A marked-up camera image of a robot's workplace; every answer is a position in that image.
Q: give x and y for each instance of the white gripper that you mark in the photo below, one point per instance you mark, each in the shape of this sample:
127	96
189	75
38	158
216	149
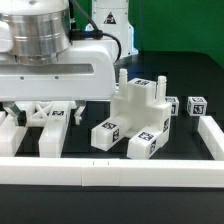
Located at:
83	72

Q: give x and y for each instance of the white chair back frame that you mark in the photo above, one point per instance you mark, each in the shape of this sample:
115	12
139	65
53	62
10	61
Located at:
52	116

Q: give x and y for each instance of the white chair seat panel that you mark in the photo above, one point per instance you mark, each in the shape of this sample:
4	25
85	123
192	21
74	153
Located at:
142	104

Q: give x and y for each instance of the white U-shaped fence frame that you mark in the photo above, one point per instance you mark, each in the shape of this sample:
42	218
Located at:
100	172

